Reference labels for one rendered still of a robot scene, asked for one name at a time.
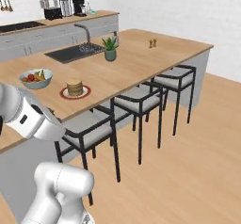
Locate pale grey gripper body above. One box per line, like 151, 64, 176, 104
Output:
25, 114, 68, 143

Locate tan pancake stack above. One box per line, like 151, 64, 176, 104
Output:
66, 78, 85, 97

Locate red rimmed plate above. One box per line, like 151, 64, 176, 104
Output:
59, 85, 92, 101

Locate black stool grey seat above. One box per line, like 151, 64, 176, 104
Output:
150, 64, 198, 137
54, 104, 122, 207
110, 84, 165, 166

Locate pale blue fruit bowl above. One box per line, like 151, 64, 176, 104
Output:
18, 68, 54, 90

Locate yellow banana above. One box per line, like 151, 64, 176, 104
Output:
33, 70, 47, 82

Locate dark sink basin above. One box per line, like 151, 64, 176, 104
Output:
44, 42, 106, 65

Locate grey cupboard run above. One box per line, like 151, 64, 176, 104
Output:
0, 10, 121, 63

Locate green potted plant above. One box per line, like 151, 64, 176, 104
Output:
101, 36, 120, 62

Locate grey sink tap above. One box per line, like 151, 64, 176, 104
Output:
73, 23, 92, 48

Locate black hob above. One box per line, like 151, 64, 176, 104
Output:
0, 21, 47, 34

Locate grey soap dispenser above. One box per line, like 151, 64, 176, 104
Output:
112, 30, 120, 45

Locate black coffee machine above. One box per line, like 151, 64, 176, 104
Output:
72, 0, 88, 18

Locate hanging kitchen tools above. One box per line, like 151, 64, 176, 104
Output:
0, 0, 14, 13

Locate grey kitchen island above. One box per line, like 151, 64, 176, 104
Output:
0, 28, 216, 224

